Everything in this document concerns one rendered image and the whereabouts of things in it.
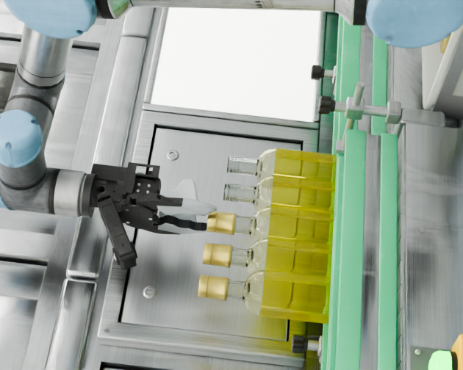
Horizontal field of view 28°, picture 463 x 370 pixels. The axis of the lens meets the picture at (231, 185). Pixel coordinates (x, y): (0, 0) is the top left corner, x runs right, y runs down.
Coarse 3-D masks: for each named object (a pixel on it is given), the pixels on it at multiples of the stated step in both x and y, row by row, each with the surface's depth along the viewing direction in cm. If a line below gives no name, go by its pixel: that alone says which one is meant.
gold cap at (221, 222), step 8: (208, 216) 146; (216, 216) 146; (224, 216) 146; (232, 216) 146; (208, 224) 146; (216, 224) 146; (224, 224) 145; (232, 224) 145; (216, 232) 147; (224, 232) 146; (232, 232) 146
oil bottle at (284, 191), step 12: (264, 180) 149; (276, 180) 149; (288, 180) 149; (300, 180) 149; (312, 180) 149; (264, 192) 147; (276, 192) 147; (288, 192) 147; (300, 192) 147; (312, 192) 148; (324, 192) 148; (264, 204) 147; (276, 204) 147; (288, 204) 146; (300, 204) 146; (312, 204) 146; (324, 204) 146
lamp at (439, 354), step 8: (440, 352) 115; (448, 352) 115; (432, 360) 115; (440, 360) 114; (448, 360) 114; (456, 360) 113; (432, 368) 114; (440, 368) 113; (448, 368) 113; (456, 368) 113
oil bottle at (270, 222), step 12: (264, 216) 145; (276, 216) 145; (288, 216) 145; (300, 216) 145; (312, 216) 145; (324, 216) 146; (252, 228) 145; (264, 228) 144; (276, 228) 144; (288, 228) 144; (300, 228) 144; (312, 228) 144; (324, 228) 144; (252, 240) 146; (300, 240) 144; (312, 240) 143; (324, 240) 143
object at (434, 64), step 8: (456, 32) 130; (456, 40) 133; (424, 48) 153; (432, 48) 153; (448, 48) 133; (424, 56) 152; (432, 56) 152; (440, 56) 152; (448, 56) 134; (424, 64) 151; (432, 64) 151; (440, 64) 137; (448, 64) 137; (424, 72) 150; (432, 72) 150; (440, 72) 138; (424, 80) 150; (432, 80) 149; (440, 80) 139; (424, 88) 149; (432, 88) 141; (424, 96) 148; (432, 96) 142; (424, 104) 146; (432, 104) 144
